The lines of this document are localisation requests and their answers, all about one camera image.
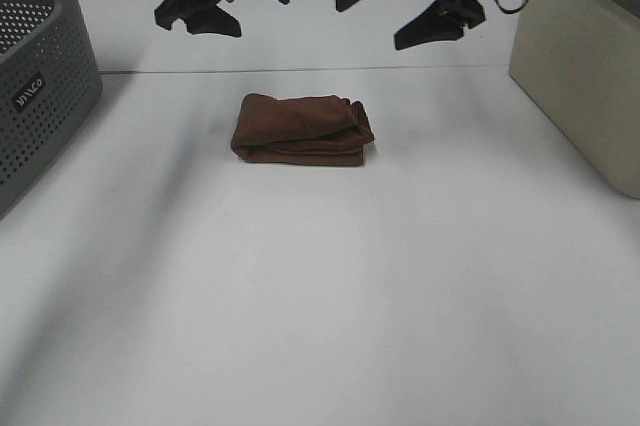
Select brown towel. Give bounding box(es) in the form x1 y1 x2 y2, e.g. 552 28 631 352
230 93 375 167

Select beige storage bin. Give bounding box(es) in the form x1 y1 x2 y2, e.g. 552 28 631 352
509 0 639 198

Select grey perforated laundry basket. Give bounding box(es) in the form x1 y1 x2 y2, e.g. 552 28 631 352
1 0 103 213

